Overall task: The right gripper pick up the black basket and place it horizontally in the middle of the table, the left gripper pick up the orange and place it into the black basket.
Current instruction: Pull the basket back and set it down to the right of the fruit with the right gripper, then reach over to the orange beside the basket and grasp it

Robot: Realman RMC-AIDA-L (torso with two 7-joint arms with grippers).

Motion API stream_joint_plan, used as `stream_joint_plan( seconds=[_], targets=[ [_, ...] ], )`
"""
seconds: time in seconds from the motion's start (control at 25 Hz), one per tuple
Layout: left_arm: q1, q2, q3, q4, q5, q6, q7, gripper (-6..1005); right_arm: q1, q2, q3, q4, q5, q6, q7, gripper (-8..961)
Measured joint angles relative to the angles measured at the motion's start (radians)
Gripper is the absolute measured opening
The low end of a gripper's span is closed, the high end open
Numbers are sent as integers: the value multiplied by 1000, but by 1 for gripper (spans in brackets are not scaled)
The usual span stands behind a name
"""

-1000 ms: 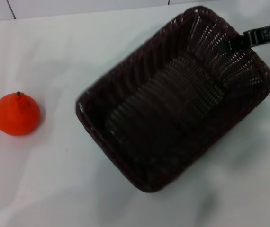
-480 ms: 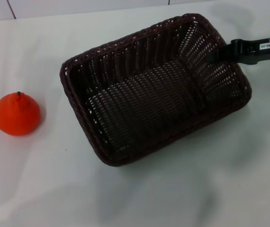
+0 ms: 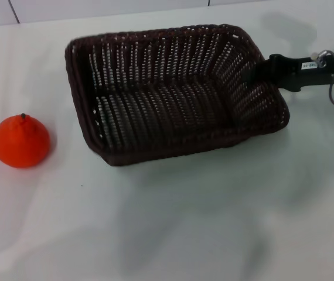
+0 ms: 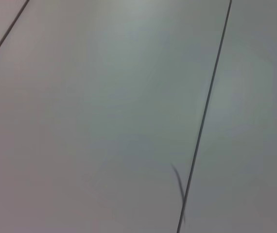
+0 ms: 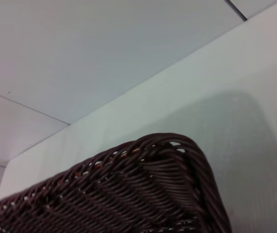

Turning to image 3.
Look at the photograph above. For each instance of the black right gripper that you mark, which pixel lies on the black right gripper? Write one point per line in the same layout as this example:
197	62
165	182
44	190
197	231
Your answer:
299	73

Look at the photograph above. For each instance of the dark brown woven basket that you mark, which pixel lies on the dark brown woven basket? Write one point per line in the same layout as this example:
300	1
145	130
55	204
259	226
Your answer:
161	105

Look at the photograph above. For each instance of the orange tangerine with stem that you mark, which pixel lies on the orange tangerine with stem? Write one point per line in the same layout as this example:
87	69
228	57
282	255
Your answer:
20	143

